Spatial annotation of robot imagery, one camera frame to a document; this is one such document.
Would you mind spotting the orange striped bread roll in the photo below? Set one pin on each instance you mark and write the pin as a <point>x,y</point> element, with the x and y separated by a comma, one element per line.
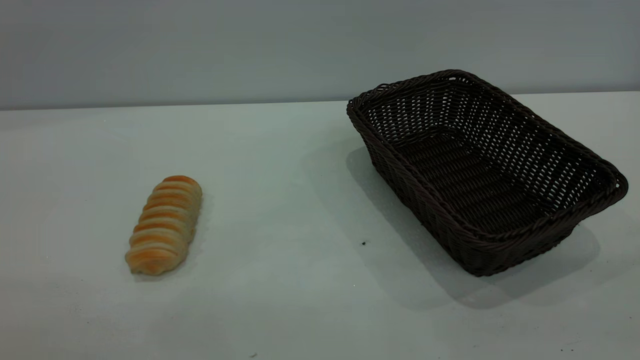
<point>165,225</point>

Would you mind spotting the dark brown wicker basket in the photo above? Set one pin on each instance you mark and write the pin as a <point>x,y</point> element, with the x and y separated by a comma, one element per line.
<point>480,235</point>

